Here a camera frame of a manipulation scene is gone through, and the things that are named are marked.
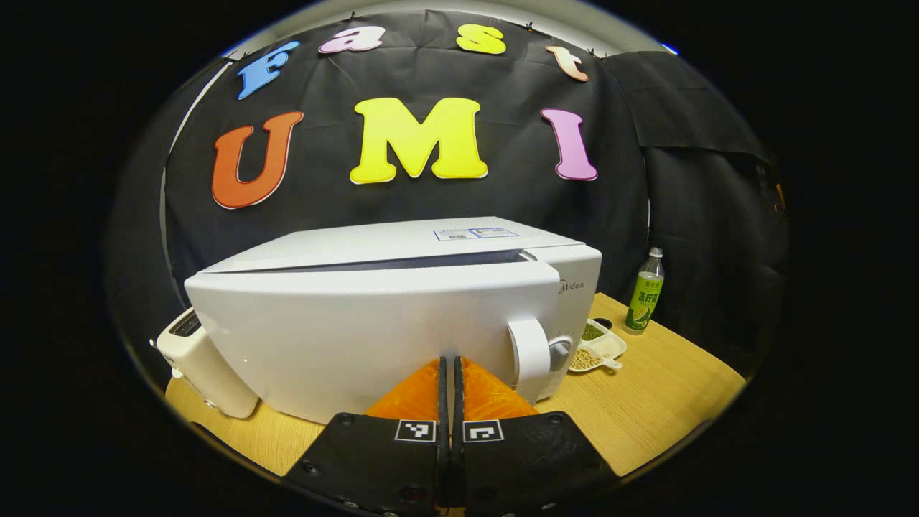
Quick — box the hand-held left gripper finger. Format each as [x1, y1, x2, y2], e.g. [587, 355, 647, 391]
[451, 356, 620, 517]
[284, 356, 452, 517]

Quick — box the white microwave oven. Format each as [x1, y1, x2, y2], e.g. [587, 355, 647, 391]
[185, 217, 603, 426]

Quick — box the white divided tray with beans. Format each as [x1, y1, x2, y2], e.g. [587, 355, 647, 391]
[567, 318, 628, 373]

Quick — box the green label drink bottle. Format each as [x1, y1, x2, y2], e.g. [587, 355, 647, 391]
[623, 247, 666, 336]

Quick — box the white toaster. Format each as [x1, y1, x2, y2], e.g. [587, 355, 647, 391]
[154, 307, 259, 420]

